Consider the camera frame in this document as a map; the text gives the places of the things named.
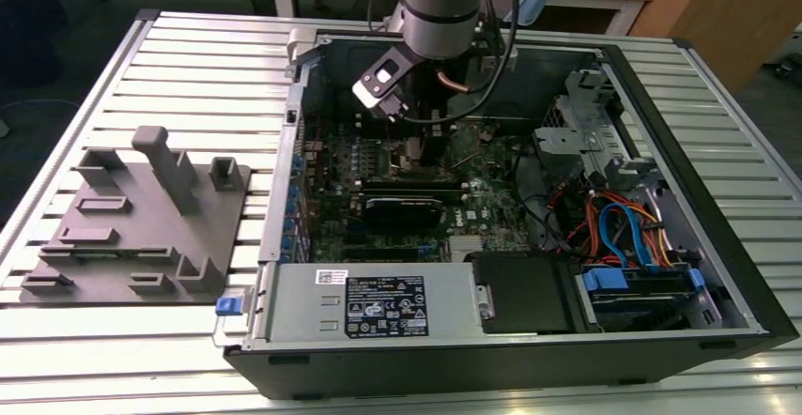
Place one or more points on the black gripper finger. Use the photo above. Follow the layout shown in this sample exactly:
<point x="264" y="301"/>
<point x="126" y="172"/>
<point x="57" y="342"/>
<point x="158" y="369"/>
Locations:
<point x="438" y="147"/>

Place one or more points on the silver CPU plate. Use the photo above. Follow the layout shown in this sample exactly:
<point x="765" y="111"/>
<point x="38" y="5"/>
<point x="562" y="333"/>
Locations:
<point x="416" y="152"/>

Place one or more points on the black CPU socket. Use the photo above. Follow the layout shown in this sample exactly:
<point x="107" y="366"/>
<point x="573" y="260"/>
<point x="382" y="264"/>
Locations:
<point x="397" y="171"/>

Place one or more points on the black expansion slot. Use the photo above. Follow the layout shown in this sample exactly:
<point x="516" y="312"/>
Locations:
<point x="389" y="248"/>
<point x="377" y="256"/>

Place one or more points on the black RAM stick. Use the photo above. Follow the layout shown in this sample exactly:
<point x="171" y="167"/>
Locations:
<point x="414" y="190"/>
<point x="414" y="182"/>

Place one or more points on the black graphics card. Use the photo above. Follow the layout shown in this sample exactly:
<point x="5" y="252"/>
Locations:
<point x="401" y="215"/>

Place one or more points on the green motherboard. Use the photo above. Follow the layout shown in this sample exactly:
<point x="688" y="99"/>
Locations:
<point x="496" y="208"/>

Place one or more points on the metal drive cage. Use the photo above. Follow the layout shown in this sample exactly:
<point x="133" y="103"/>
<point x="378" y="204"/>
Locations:
<point x="564" y="140"/>

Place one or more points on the silver chipset heatsink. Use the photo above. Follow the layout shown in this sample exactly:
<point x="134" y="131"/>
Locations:
<point x="465" y="242"/>

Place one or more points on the black power supply label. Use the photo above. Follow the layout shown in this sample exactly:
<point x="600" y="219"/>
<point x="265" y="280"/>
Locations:
<point x="385" y="307"/>

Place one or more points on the hard disk in blue carrier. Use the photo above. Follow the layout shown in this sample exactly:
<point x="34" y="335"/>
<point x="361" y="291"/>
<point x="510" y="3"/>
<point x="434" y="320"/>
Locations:
<point x="605" y="281"/>

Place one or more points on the silver power supply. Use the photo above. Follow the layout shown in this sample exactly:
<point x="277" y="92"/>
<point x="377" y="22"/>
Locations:
<point x="294" y="307"/>

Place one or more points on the blue case latch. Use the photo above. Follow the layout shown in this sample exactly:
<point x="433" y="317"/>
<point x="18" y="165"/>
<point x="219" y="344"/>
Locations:
<point x="227" y="307"/>

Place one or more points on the grey parts rack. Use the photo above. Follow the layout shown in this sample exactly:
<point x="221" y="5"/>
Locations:
<point x="157" y="236"/>

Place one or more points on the black open PC case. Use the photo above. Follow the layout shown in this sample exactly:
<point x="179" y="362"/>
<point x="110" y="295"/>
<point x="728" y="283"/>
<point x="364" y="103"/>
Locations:
<point x="438" y="377"/>

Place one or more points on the wooden cabinet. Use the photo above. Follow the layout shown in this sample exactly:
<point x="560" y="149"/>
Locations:
<point x="721" y="11"/>

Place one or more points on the black chair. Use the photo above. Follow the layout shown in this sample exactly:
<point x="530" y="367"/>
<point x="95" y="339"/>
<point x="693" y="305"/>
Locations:
<point x="31" y="35"/>

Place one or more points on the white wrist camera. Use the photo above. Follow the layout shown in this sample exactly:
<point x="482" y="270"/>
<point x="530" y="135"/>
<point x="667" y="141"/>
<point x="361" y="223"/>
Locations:
<point x="380" y="84"/>

